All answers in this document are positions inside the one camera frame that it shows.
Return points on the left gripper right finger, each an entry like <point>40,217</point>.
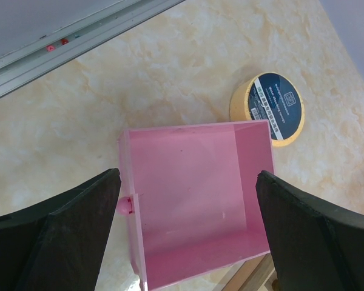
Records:
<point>315,244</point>

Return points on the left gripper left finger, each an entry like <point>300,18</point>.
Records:
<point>59,243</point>

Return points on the wooden chess board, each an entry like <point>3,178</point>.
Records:
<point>256,274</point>

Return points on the pink open box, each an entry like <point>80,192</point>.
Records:
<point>189,198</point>

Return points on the yellow tape roll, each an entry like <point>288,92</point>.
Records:
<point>273,97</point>

